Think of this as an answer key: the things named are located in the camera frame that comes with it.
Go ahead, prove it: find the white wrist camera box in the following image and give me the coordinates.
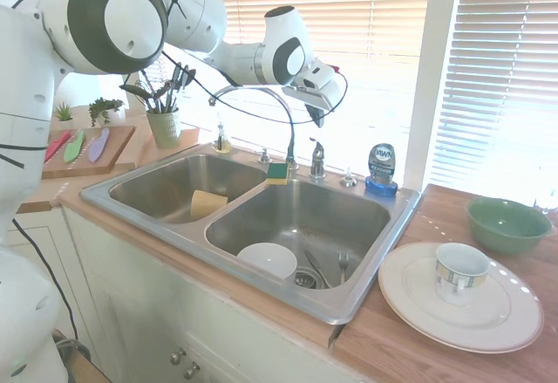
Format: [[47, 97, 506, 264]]
[[296, 61, 340, 92]]

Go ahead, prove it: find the black cable near robot base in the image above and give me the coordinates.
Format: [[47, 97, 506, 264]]
[[11, 218, 78, 341]]

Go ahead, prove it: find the yellow and green sponge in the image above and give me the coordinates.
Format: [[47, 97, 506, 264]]
[[266, 162, 291, 187]]

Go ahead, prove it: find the chrome arched faucet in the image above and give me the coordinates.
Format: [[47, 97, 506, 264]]
[[208, 85, 300, 171]]

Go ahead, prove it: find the leafy potted plant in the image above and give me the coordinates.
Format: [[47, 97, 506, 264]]
[[87, 96, 126, 129]]

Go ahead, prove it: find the silver table knife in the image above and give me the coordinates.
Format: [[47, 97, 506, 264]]
[[303, 249, 331, 290]]

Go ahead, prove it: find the purple knife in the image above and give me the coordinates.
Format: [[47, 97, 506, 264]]
[[87, 127, 111, 164]]

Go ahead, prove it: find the yellow plastic cup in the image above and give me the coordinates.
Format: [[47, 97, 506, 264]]
[[189, 188, 230, 219]]

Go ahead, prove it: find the silver fork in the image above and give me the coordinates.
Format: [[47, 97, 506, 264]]
[[337, 250, 351, 284]]

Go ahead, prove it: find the green ceramic bowl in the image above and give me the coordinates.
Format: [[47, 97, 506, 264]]
[[464, 195, 554, 256]]

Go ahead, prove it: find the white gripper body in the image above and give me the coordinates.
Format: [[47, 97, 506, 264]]
[[281, 77, 343, 112]]

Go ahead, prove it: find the stainless steel double sink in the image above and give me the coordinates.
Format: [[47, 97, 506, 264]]
[[79, 145, 424, 327]]

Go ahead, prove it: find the white kitchen cabinet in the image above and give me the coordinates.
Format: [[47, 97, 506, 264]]
[[0, 202, 354, 383]]

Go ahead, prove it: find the green utensil holder cup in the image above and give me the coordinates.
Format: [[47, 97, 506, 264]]
[[145, 106, 181, 150]]

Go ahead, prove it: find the blue Dawn dish soap bottle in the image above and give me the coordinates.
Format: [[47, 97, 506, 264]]
[[364, 141, 400, 198]]

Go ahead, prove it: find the dark kitchen spoon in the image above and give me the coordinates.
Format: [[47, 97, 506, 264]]
[[119, 83, 154, 113]]

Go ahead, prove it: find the white patterned mug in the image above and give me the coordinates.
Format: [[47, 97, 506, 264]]
[[432, 243, 491, 305]]

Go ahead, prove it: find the green knife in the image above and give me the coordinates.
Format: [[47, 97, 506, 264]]
[[63, 131, 87, 165]]

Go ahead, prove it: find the chrome faucet handle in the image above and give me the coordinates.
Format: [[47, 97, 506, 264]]
[[308, 137, 328, 180]]

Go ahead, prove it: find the wooden cutting board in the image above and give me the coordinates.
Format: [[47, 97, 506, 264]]
[[41, 125, 137, 181]]

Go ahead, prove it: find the small spiky potted plant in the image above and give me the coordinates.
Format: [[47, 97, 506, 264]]
[[52, 100, 76, 123]]

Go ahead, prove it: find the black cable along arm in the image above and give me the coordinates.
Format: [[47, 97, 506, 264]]
[[117, 0, 350, 125]]

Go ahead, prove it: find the white ceramic bowl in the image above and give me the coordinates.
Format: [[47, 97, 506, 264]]
[[236, 242, 299, 281]]

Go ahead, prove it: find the small glass oil bottle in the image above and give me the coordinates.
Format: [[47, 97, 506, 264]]
[[213, 111, 234, 154]]

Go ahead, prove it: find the wide window blind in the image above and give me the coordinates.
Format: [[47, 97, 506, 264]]
[[182, 0, 433, 171]]

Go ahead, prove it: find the tall window blind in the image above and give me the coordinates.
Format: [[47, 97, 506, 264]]
[[428, 0, 558, 197]]

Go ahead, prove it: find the metal sink drain strainer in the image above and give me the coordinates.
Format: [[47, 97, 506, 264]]
[[294, 270, 318, 290]]

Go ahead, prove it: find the large white dinner plate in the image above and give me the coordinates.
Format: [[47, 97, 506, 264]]
[[377, 242, 546, 355]]

